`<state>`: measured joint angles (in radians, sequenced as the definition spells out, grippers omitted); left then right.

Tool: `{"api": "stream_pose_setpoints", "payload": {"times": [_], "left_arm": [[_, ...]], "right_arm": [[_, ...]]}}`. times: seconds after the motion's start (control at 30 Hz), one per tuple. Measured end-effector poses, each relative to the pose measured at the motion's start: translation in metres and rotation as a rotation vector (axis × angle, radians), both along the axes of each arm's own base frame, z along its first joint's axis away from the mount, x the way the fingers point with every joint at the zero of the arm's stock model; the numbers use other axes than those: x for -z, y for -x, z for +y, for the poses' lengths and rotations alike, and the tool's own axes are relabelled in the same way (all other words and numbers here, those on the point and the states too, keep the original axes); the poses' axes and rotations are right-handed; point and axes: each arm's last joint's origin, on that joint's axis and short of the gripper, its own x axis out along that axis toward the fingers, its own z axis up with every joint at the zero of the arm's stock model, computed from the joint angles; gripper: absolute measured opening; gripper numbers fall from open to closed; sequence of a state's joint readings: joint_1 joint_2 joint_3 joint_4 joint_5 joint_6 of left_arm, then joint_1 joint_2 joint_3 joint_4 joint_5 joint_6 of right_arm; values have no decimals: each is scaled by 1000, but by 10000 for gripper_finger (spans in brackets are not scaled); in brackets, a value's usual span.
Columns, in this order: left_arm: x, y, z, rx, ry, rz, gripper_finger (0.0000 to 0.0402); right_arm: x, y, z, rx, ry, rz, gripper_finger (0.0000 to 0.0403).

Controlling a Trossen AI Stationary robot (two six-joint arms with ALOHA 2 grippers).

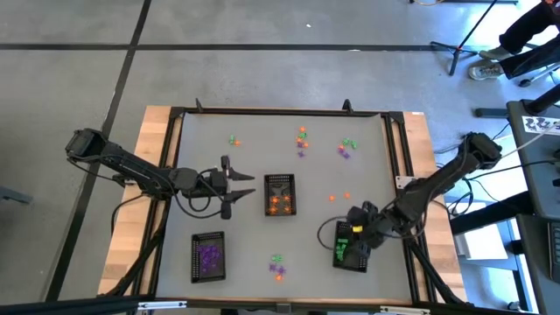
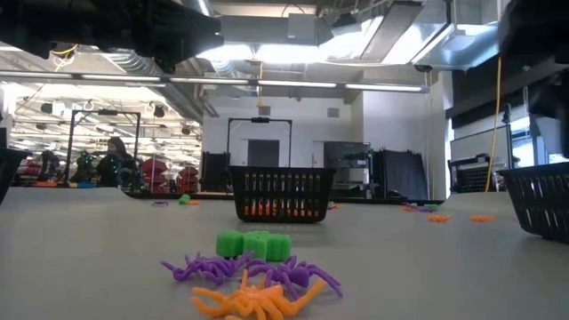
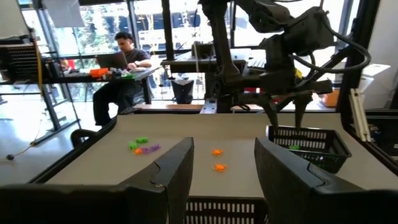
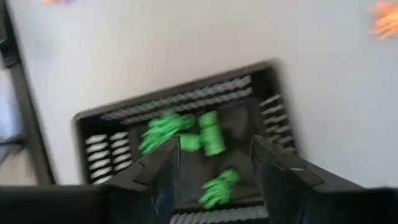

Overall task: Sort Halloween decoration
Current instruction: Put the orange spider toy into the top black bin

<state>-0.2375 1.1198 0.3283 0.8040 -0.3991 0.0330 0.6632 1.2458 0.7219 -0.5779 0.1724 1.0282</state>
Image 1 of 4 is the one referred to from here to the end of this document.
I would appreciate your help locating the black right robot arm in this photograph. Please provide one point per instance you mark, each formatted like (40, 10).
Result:
(437, 188)

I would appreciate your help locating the black stand post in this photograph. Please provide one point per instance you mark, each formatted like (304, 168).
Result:
(544, 98)

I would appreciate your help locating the person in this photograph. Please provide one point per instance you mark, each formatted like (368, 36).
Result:
(525, 26)

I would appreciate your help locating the black tripod stand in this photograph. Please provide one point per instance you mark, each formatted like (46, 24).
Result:
(457, 48)

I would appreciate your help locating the white printed paper sheet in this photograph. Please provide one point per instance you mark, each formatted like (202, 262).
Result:
(540, 124)

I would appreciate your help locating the white mounting plate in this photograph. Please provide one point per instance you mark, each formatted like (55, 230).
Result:
(404, 181)

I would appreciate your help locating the office chair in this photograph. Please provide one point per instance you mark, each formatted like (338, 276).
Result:
(540, 74)

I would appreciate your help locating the black slotted plastic basket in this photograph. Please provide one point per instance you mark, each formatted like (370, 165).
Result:
(194, 262)
(350, 268)
(280, 179)

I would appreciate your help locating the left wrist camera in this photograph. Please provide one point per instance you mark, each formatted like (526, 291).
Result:
(217, 183)

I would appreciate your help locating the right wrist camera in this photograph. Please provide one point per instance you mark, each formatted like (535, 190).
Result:
(369, 209)

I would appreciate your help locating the black aluminium table frame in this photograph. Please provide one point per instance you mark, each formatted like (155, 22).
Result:
(284, 111)

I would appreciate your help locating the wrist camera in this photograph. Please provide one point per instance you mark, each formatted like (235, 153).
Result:
(217, 183)
(369, 209)

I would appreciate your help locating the grey table mat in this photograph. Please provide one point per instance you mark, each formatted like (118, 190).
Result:
(262, 236)

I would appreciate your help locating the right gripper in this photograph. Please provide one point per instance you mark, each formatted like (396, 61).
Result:
(367, 223)

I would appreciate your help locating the office desk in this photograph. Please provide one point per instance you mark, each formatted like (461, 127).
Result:
(536, 262)
(534, 175)

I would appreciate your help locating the silver aluminium bar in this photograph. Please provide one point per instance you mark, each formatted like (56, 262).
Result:
(404, 310)
(162, 305)

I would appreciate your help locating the black frame bracket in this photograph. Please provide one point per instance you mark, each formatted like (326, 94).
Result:
(347, 106)
(199, 106)

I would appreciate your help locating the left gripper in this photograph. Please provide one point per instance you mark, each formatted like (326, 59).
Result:
(225, 164)

